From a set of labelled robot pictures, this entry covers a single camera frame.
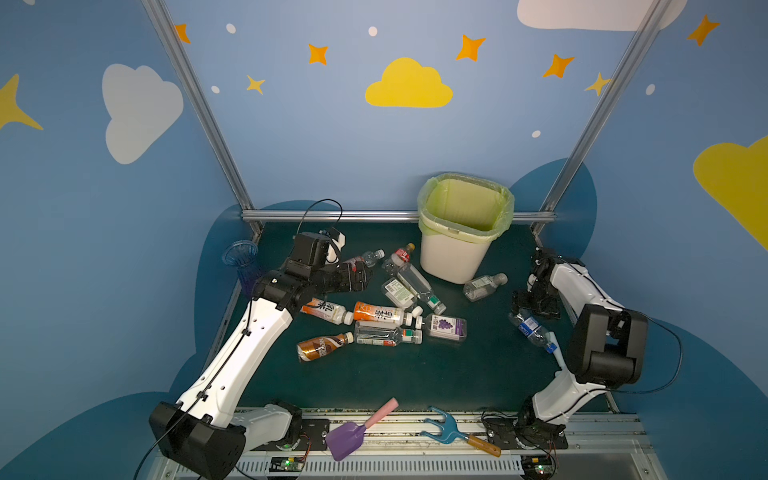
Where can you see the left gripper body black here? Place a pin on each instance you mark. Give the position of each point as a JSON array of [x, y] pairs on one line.
[[349, 276]]

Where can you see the green bin liner bag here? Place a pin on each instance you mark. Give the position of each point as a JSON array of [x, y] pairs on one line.
[[465, 208]]

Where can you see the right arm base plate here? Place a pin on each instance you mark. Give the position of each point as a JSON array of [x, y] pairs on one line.
[[505, 432]]

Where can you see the purple toy shovel pink handle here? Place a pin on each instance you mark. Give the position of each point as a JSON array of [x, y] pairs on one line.
[[347, 438]]

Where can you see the aluminium frame rear rail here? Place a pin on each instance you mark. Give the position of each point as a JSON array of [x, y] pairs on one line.
[[263, 215]]

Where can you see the white trash bin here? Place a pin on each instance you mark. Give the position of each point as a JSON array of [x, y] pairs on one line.
[[451, 259]]

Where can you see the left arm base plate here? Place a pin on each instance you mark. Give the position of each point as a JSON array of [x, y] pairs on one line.
[[312, 431]]

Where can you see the clear bottle by bin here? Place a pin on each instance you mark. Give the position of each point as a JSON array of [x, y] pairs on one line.
[[483, 286]]

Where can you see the blue label water bottle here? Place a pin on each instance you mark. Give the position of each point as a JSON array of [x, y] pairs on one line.
[[533, 331]]

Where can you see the orange label white bottle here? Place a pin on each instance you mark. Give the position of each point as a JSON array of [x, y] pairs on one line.
[[398, 316]]

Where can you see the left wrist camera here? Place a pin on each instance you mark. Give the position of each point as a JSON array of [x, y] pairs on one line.
[[318, 249]]

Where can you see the blue garden fork wooden handle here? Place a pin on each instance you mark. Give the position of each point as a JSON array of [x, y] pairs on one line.
[[449, 432]]

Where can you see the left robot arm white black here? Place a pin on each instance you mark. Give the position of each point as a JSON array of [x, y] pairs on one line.
[[201, 431]]

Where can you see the left circuit board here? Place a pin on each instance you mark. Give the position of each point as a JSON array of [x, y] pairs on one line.
[[286, 464]]

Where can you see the grape juice bottle purple label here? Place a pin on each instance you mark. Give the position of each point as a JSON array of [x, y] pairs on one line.
[[443, 327]]

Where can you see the circuit board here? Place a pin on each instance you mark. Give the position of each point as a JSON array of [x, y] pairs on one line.
[[537, 468], [286, 464]]

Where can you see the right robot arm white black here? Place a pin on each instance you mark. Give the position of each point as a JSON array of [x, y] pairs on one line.
[[598, 343]]

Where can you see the purple plastic vase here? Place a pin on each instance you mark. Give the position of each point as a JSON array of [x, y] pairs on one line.
[[243, 256]]

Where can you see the right circuit board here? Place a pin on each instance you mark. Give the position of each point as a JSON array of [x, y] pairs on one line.
[[537, 468]]

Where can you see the brown tea bottle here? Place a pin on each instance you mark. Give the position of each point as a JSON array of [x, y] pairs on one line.
[[316, 348]]

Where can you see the clear bottle red green label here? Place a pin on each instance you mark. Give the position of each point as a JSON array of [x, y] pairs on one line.
[[385, 334]]

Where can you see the small white label bottle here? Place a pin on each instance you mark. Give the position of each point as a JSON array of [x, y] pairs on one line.
[[399, 294]]

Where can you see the clear bottle green cap band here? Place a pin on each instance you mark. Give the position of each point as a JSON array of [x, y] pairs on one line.
[[414, 280]]

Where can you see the orange white bottle left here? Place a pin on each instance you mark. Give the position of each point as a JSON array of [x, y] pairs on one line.
[[328, 311]]

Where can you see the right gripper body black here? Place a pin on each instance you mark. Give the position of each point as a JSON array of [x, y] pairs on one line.
[[537, 300]]

